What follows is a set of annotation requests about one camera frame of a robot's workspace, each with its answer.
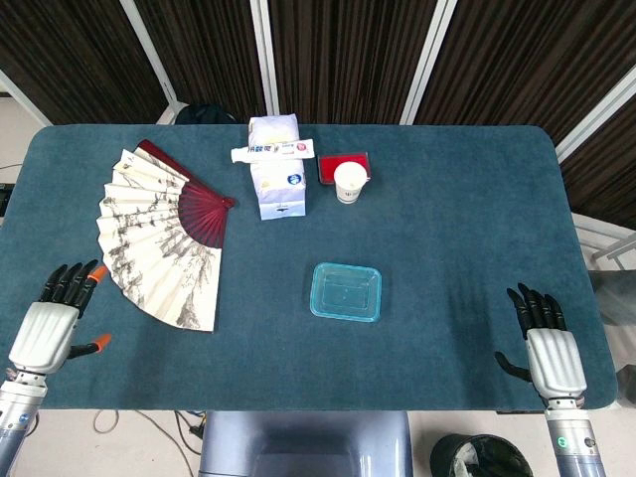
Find clear plastic container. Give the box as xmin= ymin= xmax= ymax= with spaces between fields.
xmin=309 ymin=261 xmax=384 ymax=325

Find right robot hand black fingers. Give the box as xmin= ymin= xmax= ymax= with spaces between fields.
xmin=494 ymin=282 xmax=588 ymax=398

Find painted paper folding fan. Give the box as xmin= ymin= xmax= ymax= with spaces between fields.
xmin=95 ymin=138 xmax=238 ymax=334

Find black chair behind table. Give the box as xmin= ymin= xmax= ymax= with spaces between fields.
xmin=174 ymin=102 xmax=239 ymax=125

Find white tissue pack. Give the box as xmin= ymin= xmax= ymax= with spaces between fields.
xmin=246 ymin=113 xmax=308 ymax=222

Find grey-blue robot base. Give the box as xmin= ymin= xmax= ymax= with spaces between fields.
xmin=198 ymin=409 xmax=414 ymax=477

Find white paper cup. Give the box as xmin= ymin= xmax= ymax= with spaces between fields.
xmin=333 ymin=162 xmax=370 ymax=205

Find teal container lid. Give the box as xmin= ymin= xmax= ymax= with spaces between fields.
xmin=309 ymin=261 xmax=384 ymax=325

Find cable on floor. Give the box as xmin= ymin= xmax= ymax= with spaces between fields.
xmin=92 ymin=409 xmax=200 ymax=477

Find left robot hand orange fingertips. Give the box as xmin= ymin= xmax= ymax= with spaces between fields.
xmin=8 ymin=258 xmax=112 ymax=377

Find blue table cloth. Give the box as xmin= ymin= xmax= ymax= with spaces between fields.
xmin=0 ymin=123 xmax=619 ymax=412

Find metal frame rack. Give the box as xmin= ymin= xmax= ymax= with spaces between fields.
xmin=570 ymin=212 xmax=636 ymax=272

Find white partition post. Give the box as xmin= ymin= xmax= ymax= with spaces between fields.
xmin=399 ymin=0 xmax=458 ymax=125
xmin=118 ymin=0 xmax=181 ymax=108
xmin=249 ymin=0 xmax=280 ymax=116
xmin=0 ymin=68 xmax=52 ymax=126
xmin=555 ymin=77 xmax=636 ymax=164

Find red ink pad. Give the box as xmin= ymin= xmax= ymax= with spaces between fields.
xmin=316 ymin=152 xmax=373 ymax=187

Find black trash bin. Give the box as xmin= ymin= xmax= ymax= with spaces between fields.
xmin=429 ymin=433 xmax=535 ymax=477

